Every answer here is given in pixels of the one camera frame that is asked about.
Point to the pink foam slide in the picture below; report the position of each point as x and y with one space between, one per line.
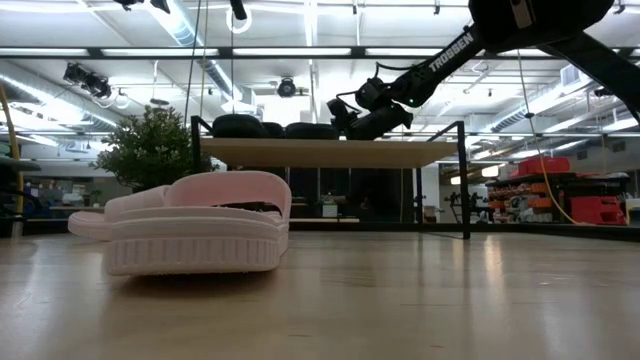
200 245
90 225

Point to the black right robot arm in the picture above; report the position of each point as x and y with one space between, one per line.
525 20

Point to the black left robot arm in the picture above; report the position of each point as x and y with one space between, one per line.
161 5

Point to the black ceiling spotlight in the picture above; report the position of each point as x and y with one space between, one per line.
286 88
75 73
99 87

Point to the red storage bin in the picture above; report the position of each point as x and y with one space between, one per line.
597 210
540 166

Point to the black storage rack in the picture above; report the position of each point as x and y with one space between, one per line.
560 187

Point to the green potted plant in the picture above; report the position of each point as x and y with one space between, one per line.
150 150

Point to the black desk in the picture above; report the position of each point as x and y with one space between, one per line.
17 165

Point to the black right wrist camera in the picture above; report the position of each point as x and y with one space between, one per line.
340 115

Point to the wooden shelf with black frame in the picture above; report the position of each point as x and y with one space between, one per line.
325 152

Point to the black ceiling light rail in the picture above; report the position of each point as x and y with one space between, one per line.
225 52

